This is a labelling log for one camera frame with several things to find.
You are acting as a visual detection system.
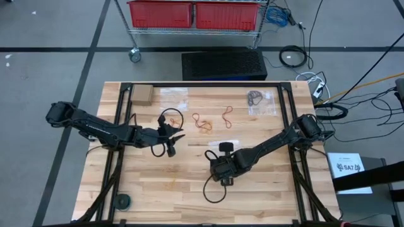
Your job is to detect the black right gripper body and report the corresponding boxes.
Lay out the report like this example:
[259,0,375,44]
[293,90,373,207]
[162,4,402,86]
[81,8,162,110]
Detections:
[218,141,238,187]

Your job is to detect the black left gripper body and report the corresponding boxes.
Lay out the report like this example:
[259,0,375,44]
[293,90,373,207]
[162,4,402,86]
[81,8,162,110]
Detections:
[153,114,177,158]

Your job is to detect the small cardboard box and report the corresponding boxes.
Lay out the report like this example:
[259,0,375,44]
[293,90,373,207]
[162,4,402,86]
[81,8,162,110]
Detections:
[129,84,155,107]

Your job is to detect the black tape roll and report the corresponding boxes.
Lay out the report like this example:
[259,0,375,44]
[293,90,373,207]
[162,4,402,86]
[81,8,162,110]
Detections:
[113,193,132,212]

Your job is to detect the black perforated metal box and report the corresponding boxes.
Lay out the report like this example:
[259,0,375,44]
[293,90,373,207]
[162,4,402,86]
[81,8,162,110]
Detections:
[181,48,268,81]

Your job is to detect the cart caster wheel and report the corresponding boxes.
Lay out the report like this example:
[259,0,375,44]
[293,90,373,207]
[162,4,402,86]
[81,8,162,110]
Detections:
[128,47,142,64]

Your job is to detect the red plastic bin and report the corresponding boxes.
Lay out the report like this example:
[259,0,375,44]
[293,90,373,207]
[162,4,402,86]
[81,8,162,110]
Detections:
[194,1,260,32]
[127,0,194,28]

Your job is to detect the white power strip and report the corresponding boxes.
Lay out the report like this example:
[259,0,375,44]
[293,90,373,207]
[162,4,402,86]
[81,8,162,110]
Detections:
[312,81,326,99]

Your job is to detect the white printed paper sheet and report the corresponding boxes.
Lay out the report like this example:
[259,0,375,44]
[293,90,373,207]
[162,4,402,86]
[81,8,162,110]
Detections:
[326,152,374,195]

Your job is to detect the grey stand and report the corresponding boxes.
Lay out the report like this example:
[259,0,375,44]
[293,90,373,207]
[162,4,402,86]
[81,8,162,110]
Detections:
[336,156,397,227]

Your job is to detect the black beam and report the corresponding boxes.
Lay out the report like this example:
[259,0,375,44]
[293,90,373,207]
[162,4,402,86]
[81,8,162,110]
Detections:
[332,160,404,192]

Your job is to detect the grey device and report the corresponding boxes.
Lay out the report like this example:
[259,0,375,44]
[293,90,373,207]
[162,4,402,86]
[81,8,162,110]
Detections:
[394,78,404,112]

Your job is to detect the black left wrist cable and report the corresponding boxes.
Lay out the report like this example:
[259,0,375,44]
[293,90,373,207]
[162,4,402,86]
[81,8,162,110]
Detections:
[150,107,185,158]

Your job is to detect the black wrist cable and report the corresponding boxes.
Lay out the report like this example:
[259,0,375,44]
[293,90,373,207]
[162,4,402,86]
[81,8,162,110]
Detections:
[202,149,228,204]
[150,107,185,158]

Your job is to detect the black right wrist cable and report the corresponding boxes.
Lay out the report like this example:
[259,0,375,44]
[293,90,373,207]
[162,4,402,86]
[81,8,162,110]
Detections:
[202,149,228,204]

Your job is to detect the chrome wire shelf cart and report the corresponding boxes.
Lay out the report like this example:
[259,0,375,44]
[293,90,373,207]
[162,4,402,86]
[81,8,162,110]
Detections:
[113,0,271,64]

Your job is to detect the white cable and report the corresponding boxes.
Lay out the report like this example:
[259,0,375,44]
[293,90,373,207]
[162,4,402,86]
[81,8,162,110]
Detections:
[295,71,331,101]

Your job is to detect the black cable coil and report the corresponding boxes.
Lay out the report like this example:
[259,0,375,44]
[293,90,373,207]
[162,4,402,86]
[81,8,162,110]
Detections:
[278,45,309,69]

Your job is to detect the thick black hose loop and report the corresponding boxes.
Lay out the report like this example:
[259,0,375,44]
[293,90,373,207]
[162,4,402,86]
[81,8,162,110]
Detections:
[313,102,349,121]

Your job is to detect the blue cable coil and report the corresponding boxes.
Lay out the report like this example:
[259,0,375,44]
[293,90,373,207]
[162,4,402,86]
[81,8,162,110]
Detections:
[264,5,290,28]

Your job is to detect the long thin black cable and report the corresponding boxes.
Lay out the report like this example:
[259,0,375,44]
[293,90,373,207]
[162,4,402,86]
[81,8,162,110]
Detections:
[306,0,325,71]

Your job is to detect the yellow cable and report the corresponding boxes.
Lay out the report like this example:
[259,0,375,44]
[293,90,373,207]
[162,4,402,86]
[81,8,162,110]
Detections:
[315,72,404,105]

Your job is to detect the thin black floor cable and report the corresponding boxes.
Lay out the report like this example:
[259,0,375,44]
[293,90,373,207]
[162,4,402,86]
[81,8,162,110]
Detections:
[333,121,404,143]
[334,86,404,127]

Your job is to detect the thick black cable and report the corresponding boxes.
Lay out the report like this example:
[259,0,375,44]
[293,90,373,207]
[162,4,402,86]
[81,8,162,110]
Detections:
[331,40,404,104]

